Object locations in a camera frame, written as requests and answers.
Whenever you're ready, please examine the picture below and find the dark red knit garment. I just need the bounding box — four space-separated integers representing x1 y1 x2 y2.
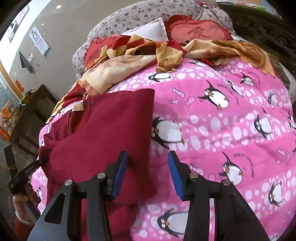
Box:
39 89 156 240

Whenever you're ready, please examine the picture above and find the person left hand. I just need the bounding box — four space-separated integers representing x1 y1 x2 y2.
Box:
13 183 41 226

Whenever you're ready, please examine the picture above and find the dark wooden desk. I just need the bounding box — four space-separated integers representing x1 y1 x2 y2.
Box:
10 84 58 158

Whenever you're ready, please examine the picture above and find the pink penguin quilt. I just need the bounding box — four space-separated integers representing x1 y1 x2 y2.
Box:
32 59 295 240

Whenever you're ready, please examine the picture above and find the red heart pillow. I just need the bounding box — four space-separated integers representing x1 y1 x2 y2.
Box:
84 35 130 68
164 15 233 44

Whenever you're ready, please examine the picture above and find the red yellow checked blanket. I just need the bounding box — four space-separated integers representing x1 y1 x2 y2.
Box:
45 34 277 125

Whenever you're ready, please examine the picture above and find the grey floral pillow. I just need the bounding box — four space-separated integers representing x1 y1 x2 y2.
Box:
72 0 236 78

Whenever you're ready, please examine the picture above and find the dark wooden headboard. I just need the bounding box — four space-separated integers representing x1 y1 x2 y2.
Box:
218 3 295 76

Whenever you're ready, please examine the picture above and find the white pillow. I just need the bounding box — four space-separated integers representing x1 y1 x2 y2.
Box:
122 18 169 42

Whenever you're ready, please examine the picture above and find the dark cloth on wall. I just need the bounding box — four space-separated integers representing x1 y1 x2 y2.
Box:
19 51 33 74

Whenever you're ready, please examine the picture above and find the white wall poster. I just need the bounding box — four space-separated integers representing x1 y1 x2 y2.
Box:
29 27 51 57

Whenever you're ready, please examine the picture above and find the framed wall picture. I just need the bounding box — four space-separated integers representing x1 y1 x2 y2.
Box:
8 4 30 43

